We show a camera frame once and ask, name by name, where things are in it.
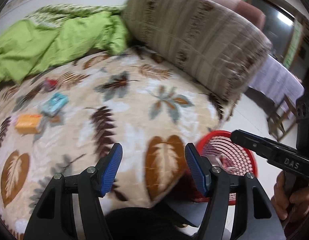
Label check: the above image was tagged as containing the orange ointment box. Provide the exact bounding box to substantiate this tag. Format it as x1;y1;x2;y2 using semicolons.
14;114;43;134

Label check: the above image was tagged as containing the teal tissue pack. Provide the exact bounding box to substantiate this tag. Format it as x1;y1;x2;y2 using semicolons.
39;93;69;117

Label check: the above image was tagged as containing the red mesh trash basket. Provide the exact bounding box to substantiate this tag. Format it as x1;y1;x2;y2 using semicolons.
182;130;258;203

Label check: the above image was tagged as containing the person's right hand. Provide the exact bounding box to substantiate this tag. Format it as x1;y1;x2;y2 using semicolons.
271;171;309;222

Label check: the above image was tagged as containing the wooden chair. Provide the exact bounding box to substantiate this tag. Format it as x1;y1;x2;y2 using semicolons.
267;95;297;142

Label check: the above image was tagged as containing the table with lavender cloth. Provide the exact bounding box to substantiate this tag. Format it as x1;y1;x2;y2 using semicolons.
249;55;304;104

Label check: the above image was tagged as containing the leaf pattern bed blanket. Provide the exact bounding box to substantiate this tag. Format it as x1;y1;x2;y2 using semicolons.
0;48;235;239

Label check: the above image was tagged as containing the small purple ball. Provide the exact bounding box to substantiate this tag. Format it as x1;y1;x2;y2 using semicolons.
11;115;18;126

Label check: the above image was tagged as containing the red purple candy wrapper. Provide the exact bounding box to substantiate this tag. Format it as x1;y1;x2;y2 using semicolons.
44;79;58;92

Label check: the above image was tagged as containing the striped beige bolster pillow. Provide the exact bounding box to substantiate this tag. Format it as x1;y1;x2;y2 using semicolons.
122;0;272;101

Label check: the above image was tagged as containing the pink headboard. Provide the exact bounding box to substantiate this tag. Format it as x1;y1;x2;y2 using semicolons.
211;0;266;31

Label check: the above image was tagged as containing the green quilt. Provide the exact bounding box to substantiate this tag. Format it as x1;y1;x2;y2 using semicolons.
0;4;129;85

